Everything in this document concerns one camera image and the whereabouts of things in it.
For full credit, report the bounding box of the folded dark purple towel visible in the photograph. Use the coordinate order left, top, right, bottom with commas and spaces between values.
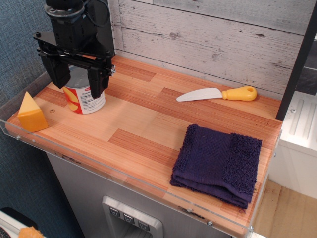
170, 124, 262, 209

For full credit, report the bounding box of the clear acrylic table edge guard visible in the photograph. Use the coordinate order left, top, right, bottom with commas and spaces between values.
0, 118, 272, 238

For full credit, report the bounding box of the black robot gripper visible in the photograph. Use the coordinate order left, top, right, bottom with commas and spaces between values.
33, 7, 115, 99

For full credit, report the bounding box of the black vertical post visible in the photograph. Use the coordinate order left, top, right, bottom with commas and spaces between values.
87, 0, 115, 58
275, 1, 317, 121

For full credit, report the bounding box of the orange black object bottom left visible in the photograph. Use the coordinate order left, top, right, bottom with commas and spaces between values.
0, 207, 45, 238

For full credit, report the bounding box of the silver water dispenser panel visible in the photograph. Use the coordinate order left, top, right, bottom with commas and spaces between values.
102, 196, 164, 238

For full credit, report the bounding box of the white toy sink unit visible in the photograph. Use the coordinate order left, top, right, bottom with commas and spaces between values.
268, 91, 317, 198

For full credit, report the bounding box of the toy food can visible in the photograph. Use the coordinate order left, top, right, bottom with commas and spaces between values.
62, 66, 106, 114

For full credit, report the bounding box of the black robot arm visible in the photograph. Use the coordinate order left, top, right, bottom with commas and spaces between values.
33, 0, 115, 99

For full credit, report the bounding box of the yellow toy cheese wedge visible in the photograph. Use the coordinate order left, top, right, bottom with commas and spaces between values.
17, 92, 49, 132

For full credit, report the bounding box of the yellow handled white toy knife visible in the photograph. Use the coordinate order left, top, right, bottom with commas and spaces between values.
176, 86, 258, 102

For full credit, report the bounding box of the silver toy fridge cabinet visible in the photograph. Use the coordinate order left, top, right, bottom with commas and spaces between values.
47, 153, 229, 238

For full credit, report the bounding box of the black vertical post right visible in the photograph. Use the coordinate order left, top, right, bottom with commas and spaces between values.
275, 1, 317, 121

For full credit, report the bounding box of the black vertical post left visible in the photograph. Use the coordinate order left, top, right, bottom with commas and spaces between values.
87, 0, 115, 58

